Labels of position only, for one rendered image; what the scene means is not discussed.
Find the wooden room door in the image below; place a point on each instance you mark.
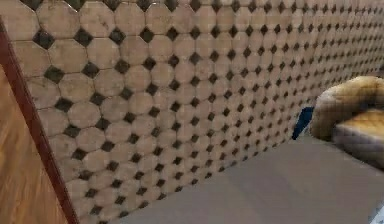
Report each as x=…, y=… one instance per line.
x=16, y=166

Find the dark blue object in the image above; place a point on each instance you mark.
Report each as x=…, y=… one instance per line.
x=303, y=120

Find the tan quilted sofa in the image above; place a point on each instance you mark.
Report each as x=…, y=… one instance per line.
x=346, y=103

